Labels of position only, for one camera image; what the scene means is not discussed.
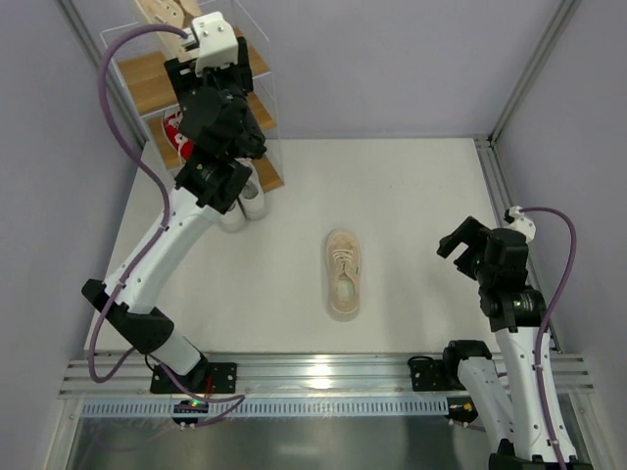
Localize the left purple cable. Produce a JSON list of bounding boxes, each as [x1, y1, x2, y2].
[[86, 26, 246, 427]]

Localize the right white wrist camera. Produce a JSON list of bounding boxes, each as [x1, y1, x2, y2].
[[504, 206, 536, 243]]

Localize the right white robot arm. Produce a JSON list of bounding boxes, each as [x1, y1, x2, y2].
[[437, 207, 590, 469]]

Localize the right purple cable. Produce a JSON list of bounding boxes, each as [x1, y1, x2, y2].
[[518, 207, 579, 464]]

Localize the white sneaker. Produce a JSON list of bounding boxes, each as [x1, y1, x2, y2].
[[219, 201, 246, 233], [237, 159, 266, 220]]

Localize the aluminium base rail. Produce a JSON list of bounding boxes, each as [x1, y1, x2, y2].
[[58, 350, 597, 400]]

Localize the red sneaker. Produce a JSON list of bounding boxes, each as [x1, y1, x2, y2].
[[162, 110, 194, 162]]

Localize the right aluminium frame post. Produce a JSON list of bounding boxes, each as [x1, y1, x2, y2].
[[488, 0, 582, 146]]

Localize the beige lace sneaker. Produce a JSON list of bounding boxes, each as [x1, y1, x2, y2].
[[131, 0, 203, 62], [324, 229, 362, 316]]

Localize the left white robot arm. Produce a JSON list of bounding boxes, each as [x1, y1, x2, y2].
[[81, 37, 266, 393]]

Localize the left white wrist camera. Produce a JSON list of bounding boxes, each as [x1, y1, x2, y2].
[[181, 11, 239, 77]]

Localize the purple cable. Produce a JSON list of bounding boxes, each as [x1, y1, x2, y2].
[[86, 26, 246, 427], [518, 207, 579, 464]]

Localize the grey slotted cable duct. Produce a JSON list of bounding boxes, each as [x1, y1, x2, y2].
[[80, 396, 449, 418]]

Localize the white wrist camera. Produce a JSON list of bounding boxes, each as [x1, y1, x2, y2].
[[181, 11, 239, 77], [504, 206, 536, 243]]

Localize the aluminium frame post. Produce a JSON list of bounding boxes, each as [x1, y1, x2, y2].
[[54, 0, 102, 78], [488, 0, 582, 146]]

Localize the left aluminium frame post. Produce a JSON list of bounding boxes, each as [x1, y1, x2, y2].
[[54, 0, 102, 78]]

